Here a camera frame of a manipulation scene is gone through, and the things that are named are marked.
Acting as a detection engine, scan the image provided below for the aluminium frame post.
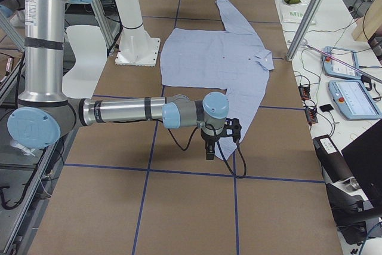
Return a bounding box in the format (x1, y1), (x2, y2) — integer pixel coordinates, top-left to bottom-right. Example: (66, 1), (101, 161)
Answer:
(286, 0), (323, 62)

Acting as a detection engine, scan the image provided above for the wooden board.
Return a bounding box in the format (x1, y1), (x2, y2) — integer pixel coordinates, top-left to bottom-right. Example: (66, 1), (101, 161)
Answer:
(352, 0), (381, 41)

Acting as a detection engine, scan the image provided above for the orange black usb hub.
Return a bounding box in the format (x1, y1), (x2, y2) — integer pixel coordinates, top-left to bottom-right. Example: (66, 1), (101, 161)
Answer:
(298, 85), (311, 100)

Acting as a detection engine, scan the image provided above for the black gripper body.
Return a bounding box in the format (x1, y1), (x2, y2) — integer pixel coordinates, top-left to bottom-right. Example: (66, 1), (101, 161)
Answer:
(201, 130), (217, 148)

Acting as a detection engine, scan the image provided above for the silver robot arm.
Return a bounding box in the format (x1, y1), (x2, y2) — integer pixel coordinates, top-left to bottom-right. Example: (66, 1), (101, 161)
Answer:
(7, 0), (233, 159)

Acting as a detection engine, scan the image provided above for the far blue teach pendant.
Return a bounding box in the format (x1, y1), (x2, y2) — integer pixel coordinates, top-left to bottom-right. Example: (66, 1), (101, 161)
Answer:
(322, 45), (368, 80)

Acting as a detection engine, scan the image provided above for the white pedestal column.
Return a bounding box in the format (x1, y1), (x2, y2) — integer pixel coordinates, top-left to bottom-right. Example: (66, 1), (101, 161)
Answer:
(115, 0), (161, 66)

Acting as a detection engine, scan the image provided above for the black laptop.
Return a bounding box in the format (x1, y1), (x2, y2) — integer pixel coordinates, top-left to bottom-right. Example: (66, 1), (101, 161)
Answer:
(341, 121), (382, 205)

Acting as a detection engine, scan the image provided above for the clear bag green lettering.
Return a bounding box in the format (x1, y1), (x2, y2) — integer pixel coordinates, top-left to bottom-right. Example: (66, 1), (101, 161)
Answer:
(279, 1), (308, 23)

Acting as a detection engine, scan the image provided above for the near blue teach pendant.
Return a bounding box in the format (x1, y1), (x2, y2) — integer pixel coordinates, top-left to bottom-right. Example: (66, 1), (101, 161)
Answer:
(328, 79), (381, 120)

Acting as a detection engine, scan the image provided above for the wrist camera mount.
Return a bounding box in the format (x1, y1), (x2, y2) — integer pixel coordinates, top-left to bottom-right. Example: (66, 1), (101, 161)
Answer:
(220, 118), (242, 143)

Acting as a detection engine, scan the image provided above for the metal reacher grabber stick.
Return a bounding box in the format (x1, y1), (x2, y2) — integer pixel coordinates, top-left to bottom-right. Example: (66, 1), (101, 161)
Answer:
(286, 39), (382, 84)

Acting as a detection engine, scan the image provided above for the white curved plastic sheet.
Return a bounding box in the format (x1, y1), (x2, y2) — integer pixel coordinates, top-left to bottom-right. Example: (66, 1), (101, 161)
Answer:
(62, 25), (107, 99)

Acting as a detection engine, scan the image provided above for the blue teach pendant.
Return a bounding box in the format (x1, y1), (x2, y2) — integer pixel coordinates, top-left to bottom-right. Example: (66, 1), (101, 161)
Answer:
(322, 45), (368, 80)
(328, 79), (381, 120)

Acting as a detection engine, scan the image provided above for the black cylinder device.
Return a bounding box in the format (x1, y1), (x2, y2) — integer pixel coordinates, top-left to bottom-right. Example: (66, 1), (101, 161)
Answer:
(313, 135), (354, 183)

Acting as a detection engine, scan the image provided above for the light blue striped shirt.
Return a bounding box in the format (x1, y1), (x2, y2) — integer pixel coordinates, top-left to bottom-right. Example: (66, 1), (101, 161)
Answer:
(160, 0), (275, 161)

